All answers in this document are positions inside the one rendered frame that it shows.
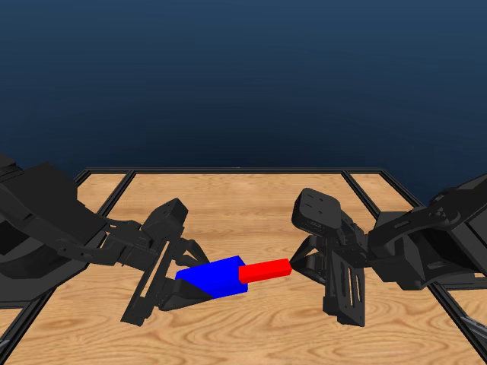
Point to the blue hollow socket block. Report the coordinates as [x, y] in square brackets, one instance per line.
[217, 275]

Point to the thin red peg bar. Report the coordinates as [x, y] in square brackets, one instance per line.
[264, 270]

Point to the black table frame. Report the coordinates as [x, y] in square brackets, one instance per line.
[236, 170]

